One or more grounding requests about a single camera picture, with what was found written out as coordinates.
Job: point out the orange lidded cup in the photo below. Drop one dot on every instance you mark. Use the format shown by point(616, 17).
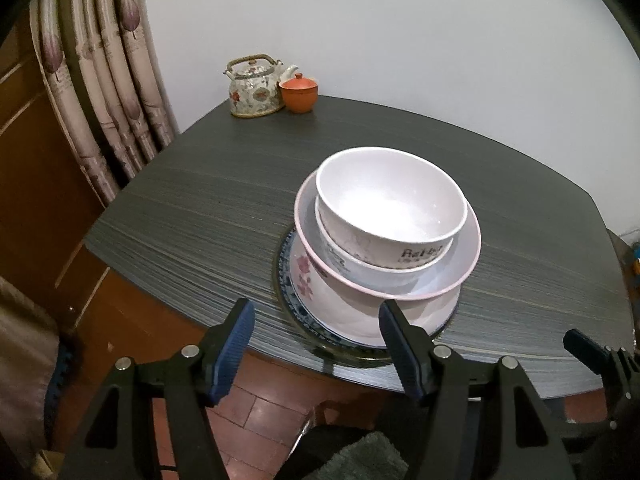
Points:
point(299, 93)

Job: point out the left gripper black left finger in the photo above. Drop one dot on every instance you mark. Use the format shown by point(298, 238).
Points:
point(150, 418)

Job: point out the green fuzzy sleeve forearm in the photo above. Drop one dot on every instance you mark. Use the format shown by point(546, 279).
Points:
point(372, 457)

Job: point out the white plate pink roses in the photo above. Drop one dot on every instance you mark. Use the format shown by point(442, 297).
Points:
point(345, 312)

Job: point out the large pink bowl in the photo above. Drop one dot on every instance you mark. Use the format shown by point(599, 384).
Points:
point(447, 274)

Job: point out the brown wooden cabinet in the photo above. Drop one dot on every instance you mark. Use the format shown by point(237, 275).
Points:
point(66, 317)

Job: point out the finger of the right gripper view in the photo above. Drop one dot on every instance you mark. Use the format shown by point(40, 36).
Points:
point(587, 351)

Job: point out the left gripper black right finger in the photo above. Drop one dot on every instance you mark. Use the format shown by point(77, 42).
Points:
point(514, 439)

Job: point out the beige patterned curtain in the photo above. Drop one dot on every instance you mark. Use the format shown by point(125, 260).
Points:
point(98, 67)

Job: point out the blue floral plate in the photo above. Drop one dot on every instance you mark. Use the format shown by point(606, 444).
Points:
point(324, 344)

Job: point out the white Rabbit bowl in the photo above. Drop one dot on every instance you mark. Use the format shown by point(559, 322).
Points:
point(387, 207)

